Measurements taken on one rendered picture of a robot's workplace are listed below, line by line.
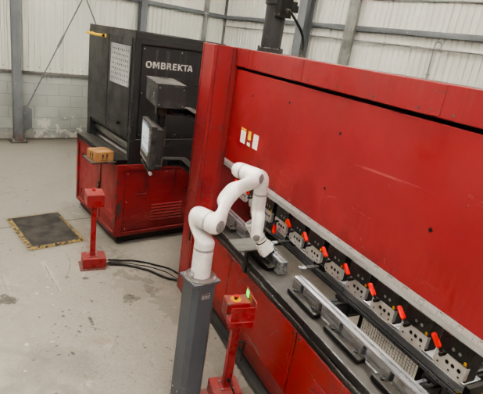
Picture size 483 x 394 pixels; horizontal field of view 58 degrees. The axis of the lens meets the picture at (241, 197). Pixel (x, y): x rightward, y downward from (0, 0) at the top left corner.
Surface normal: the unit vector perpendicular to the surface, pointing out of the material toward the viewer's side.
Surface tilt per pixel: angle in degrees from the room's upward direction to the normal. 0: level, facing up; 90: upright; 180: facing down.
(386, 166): 90
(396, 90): 90
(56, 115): 90
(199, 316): 90
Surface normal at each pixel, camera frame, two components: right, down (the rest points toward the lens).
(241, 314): 0.29, 0.36
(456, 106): -0.89, 0.02
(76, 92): 0.60, 0.34
